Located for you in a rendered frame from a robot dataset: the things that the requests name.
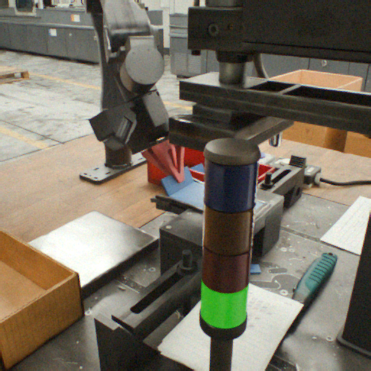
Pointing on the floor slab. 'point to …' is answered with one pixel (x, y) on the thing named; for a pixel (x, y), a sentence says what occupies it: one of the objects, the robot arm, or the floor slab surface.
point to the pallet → (12, 74)
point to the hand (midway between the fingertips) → (177, 177)
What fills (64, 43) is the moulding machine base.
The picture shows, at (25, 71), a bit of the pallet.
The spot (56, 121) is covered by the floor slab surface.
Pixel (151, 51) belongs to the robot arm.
